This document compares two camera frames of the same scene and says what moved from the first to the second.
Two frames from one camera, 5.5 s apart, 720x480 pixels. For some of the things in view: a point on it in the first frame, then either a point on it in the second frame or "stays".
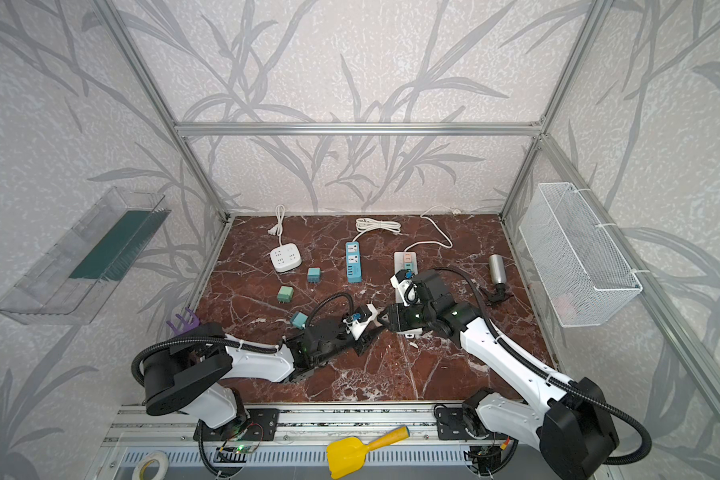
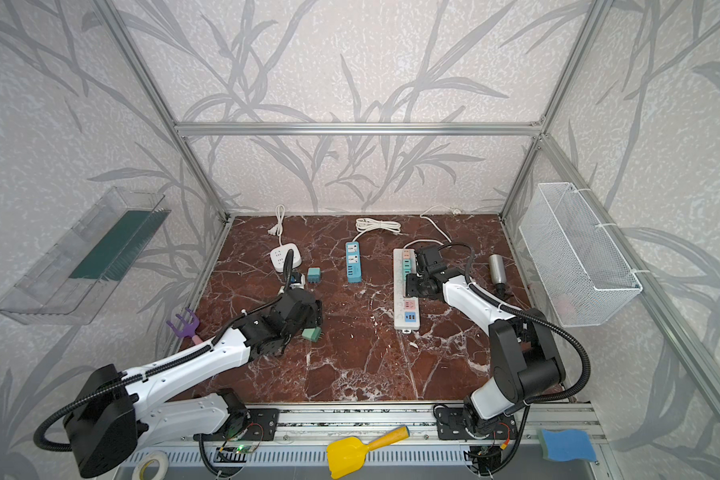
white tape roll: [163, 462] stays
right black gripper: [397, 318] to [413, 285]
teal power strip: [353, 258] stays
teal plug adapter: [314, 275] stays
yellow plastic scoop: [347, 455] stays
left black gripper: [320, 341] to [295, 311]
